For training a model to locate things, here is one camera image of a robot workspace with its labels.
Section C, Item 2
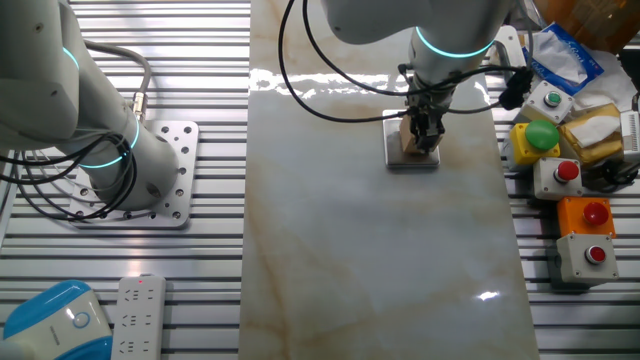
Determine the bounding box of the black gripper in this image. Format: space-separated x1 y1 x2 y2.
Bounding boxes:
407 82 454 154

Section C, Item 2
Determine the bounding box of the wooden block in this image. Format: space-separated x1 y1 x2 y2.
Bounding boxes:
398 115 445 155

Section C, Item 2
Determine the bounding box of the silver digital scale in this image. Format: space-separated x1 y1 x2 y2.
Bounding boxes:
382 108 442 169

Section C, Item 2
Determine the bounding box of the yellow box green mushroom button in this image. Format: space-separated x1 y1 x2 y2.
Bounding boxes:
508 118 562 167

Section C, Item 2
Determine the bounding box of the grey box green button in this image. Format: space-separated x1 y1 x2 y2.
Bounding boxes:
519 79 575 125

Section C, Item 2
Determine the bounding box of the grey box red mushroom button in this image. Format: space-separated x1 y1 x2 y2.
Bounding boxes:
532 156 584 202

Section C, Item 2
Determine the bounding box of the marble pattern board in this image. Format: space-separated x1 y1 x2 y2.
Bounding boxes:
237 0 541 360

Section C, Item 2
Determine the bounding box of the brown tissue pack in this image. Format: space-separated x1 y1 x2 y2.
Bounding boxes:
557 102 625 166

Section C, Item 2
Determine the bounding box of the orange box red button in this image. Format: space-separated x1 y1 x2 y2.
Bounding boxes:
556 195 617 239

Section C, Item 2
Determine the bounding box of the blue tissue pack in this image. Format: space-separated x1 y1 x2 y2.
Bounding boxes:
522 21 606 96

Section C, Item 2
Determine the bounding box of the grey box flat red button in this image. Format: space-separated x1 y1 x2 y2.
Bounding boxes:
554 232 620 287

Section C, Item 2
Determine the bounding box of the white paper sheet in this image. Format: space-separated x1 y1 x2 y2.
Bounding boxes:
569 47 639 114

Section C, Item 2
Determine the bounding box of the white ribbed device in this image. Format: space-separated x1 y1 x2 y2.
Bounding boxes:
619 109 640 164

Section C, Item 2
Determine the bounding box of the brown wooden board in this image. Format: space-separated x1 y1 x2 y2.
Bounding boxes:
532 0 640 54

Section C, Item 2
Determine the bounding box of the white power strip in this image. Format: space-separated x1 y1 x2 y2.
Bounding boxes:
110 274 167 360

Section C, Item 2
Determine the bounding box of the blue and white device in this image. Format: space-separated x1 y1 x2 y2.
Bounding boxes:
0 279 114 360

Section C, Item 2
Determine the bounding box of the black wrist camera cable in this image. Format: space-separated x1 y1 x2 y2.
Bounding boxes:
301 0 526 97

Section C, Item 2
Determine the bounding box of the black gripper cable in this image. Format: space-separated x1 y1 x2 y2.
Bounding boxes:
277 0 409 124

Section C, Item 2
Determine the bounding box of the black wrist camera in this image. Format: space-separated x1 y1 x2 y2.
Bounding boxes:
498 67 534 111

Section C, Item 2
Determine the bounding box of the black plug cable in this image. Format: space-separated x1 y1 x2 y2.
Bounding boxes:
582 159 640 194

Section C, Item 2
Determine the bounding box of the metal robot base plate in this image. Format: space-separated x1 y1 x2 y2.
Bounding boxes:
68 119 200 230

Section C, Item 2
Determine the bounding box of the thick grey robot cable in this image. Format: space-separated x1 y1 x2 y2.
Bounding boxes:
84 40 153 124

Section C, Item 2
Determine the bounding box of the looped black cable bundle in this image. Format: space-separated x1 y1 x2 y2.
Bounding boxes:
0 132 139 222

